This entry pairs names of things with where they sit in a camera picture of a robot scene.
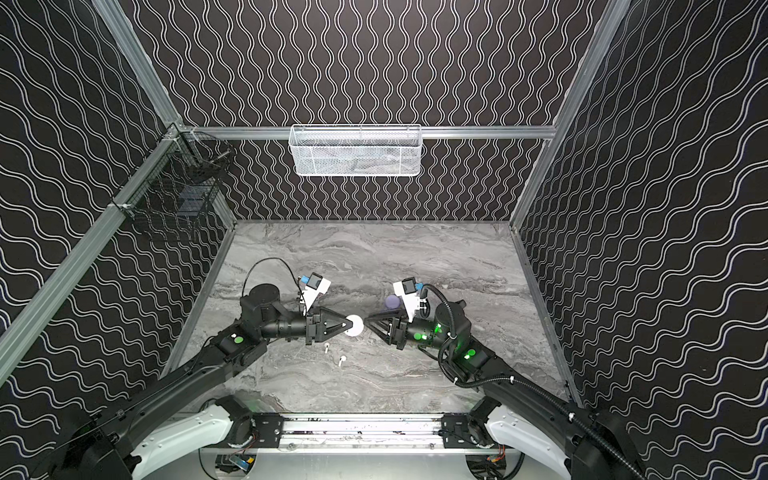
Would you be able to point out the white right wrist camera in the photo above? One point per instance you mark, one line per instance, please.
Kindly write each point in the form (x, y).
(408, 290)

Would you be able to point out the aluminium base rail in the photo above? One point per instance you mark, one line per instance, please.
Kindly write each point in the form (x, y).
(404, 433)

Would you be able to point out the white wire mesh basket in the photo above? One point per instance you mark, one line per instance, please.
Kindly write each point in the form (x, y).
(356, 156)

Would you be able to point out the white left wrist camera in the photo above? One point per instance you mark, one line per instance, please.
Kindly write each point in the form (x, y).
(315, 285)

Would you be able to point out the purple earbud charging case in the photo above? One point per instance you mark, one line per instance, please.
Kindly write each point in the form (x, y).
(392, 302)

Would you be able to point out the aluminium frame post right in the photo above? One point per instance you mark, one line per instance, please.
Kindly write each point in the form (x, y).
(611, 19)

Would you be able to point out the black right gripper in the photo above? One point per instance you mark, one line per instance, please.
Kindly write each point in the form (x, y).
(401, 332)

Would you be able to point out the black wire basket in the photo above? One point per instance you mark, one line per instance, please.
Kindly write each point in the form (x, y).
(176, 203)

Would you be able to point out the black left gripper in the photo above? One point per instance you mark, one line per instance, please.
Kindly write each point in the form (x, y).
(312, 327)

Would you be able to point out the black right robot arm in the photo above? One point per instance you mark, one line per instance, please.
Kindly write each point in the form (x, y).
(515, 412)

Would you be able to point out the white earbud charging case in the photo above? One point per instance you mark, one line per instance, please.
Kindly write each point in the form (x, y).
(355, 325)

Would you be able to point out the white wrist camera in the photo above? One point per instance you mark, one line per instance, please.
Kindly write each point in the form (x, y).
(408, 290)
(315, 285)

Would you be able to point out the aluminium frame back bar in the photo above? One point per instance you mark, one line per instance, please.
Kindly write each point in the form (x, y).
(379, 131)

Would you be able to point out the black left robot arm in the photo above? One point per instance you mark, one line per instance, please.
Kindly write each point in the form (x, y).
(138, 437)

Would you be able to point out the aluminium frame post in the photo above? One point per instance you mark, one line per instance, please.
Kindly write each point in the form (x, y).
(33, 319)
(611, 19)

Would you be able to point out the aluminium frame post left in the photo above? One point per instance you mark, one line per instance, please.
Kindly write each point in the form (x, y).
(33, 319)

